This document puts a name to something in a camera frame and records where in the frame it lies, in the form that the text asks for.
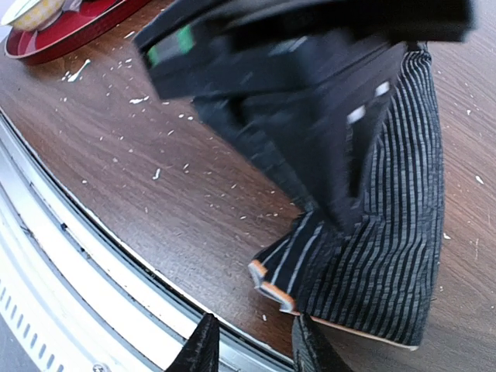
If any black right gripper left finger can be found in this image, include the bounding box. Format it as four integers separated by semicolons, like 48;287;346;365
166;313;220;372

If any blue patterned bowl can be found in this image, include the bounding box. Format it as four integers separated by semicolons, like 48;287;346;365
1;0;65;32

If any black striped underwear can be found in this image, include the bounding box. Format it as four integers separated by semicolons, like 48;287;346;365
194;41;445;350

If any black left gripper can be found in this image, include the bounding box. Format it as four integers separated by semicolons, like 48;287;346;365
134;1;476;230

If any round red tray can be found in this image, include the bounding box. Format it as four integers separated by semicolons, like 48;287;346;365
4;0;148;65

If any aluminium front rail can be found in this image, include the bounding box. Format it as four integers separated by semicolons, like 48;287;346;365
0;112;295;372

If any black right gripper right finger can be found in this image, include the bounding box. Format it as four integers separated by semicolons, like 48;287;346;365
291;314;353;372

